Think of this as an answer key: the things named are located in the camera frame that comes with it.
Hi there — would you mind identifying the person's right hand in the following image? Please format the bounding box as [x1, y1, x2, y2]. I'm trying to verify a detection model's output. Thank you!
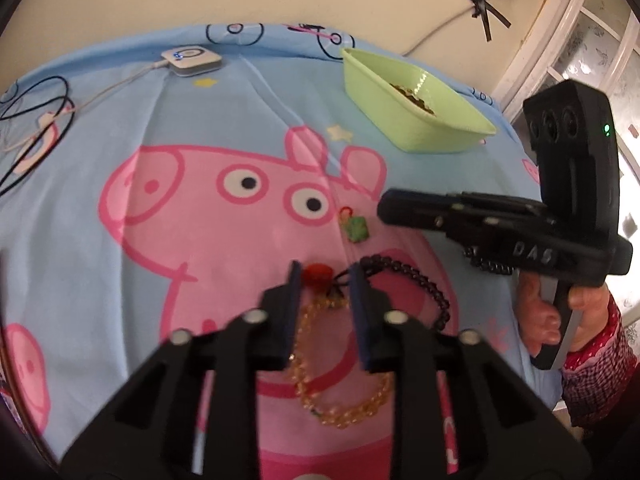
[515, 275, 613, 356]

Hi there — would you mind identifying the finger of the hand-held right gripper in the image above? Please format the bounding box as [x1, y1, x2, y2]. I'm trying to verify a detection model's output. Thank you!
[450, 191, 551, 215]
[377, 188, 556, 236]

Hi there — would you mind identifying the green pendant with red loop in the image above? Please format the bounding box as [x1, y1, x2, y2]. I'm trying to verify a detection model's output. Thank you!
[338, 205, 373, 244]

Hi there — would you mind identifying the yellow crystal bead bracelet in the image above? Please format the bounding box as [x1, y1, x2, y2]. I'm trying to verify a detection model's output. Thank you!
[290, 295, 393, 429]

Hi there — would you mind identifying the white window frame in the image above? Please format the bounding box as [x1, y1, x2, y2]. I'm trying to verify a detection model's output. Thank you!
[492, 0, 640, 126]

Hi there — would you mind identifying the white square charger device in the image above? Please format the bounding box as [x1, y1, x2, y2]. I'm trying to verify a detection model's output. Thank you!
[161, 46, 223, 78]

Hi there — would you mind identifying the person's right forearm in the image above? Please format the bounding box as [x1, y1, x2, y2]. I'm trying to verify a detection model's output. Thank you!
[560, 295, 640, 428]

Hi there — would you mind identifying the white wall wire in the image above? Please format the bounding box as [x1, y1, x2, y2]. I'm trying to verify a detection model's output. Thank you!
[402, 2, 476, 57]

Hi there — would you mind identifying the cartoon pig printed blanket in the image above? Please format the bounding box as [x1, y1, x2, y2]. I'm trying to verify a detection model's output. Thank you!
[0, 22, 571, 480]

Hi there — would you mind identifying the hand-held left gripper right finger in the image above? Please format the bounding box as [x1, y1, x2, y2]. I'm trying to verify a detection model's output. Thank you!
[348, 262, 593, 480]

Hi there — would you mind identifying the black looped cable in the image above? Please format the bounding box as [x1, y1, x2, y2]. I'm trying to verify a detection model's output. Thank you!
[0, 76, 76, 196]

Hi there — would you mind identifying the red bead pendant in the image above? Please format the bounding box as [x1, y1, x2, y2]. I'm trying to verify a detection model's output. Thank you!
[305, 261, 335, 288]

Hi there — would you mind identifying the white cable with adapter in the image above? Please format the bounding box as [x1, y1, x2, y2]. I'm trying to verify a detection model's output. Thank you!
[0, 60, 168, 176]

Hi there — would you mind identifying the black tape cross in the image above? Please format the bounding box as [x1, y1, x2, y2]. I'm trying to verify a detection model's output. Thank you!
[454, 0, 512, 42]

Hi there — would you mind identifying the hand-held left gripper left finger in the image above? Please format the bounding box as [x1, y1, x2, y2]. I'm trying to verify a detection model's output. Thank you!
[60, 260, 303, 480]

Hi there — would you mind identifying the light green plastic basin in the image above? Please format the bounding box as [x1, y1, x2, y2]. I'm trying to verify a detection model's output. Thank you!
[341, 47, 497, 154]

